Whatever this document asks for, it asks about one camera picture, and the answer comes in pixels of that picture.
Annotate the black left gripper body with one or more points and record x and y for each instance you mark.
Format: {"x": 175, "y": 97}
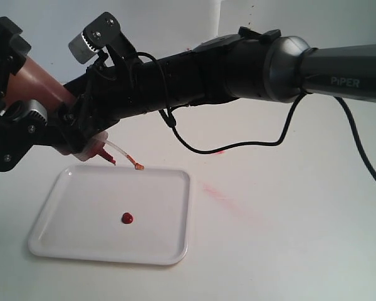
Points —
{"x": 13, "y": 54}

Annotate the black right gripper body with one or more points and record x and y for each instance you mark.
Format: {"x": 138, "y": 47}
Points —
{"x": 73, "y": 127}

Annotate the red ketchup squeeze bottle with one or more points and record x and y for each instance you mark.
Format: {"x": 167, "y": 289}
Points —
{"x": 34, "y": 83}

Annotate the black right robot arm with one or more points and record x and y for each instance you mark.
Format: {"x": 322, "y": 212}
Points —
{"x": 247, "y": 64}

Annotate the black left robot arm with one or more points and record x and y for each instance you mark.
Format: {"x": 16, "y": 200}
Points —
{"x": 16, "y": 141}

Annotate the white rectangular tray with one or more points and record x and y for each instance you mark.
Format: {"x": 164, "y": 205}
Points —
{"x": 81, "y": 218}

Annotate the red ketchup blob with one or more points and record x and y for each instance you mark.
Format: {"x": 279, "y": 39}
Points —
{"x": 127, "y": 218}

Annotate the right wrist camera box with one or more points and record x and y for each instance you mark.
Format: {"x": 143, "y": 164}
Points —
{"x": 104, "y": 31}

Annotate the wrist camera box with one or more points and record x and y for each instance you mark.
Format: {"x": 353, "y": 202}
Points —
{"x": 30, "y": 109}
{"x": 104, "y": 31}

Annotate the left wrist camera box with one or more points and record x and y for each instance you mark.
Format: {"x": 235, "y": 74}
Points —
{"x": 30, "y": 109}

